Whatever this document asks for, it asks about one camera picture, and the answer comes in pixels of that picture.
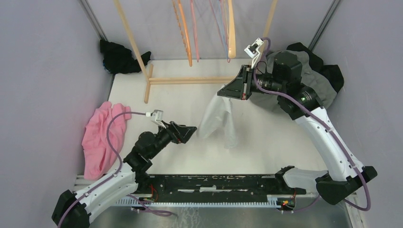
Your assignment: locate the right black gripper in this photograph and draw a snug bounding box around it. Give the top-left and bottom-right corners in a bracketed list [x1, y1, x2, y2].
[218, 64, 286, 99]

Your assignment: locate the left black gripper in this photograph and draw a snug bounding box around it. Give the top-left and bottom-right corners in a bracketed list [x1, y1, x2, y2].
[148, 120, 196, 159]

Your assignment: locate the white skirt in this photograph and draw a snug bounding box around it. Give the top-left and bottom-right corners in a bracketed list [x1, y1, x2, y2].
[196, 92, 238, 149]

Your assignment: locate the pink wire hanger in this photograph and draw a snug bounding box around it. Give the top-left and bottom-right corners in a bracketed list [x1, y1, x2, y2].
[190, 0, 200, 62]

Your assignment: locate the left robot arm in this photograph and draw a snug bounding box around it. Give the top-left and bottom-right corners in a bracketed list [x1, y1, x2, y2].
[51, 121, 197, 228]

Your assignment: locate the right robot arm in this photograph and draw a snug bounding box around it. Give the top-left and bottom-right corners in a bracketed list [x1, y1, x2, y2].
[217, 52, 377, 205]

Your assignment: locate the wooden hanger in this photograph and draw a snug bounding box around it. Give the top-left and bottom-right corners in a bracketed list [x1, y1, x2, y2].
[228, 0, 236, 59]

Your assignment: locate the orange plastic hanger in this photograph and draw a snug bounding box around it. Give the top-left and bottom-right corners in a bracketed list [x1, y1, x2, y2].
[172, 0, 192, 67]

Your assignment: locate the wooden clothes rack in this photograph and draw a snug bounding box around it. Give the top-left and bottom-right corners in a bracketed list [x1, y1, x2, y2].
[113, 0, 279, 105]

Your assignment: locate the grey garment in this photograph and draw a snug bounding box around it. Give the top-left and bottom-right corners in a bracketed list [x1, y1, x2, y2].
[249, 50, 337, 114]

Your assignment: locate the pink garment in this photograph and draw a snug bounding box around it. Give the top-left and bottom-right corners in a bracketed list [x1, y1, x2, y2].
[82, 101, 131, 181]

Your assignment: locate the black garment right corner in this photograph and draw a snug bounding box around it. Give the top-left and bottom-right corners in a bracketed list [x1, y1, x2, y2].
[287, 42, 344, 93]

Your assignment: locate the black garment corner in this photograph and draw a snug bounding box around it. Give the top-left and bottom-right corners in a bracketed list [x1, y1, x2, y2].
[99, 39, 142, 75]
[287, 42, 344, 93]

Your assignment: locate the black garment left corner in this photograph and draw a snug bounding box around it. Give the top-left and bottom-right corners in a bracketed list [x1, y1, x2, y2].
[99, 39, 142, 75]

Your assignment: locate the blue wire hanger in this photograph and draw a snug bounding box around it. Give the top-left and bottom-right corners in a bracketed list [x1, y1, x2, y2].
[213, 0, 229, 59]

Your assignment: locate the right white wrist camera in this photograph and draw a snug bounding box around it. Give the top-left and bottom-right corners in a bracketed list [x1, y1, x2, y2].
[244, 38, 264, 69]

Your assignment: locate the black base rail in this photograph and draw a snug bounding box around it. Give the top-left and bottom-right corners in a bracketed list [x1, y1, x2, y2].
[133, 174, 306, 203]

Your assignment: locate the white cable duct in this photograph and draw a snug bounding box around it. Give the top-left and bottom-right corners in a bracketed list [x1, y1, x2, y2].
[111, 196, 284, 209]

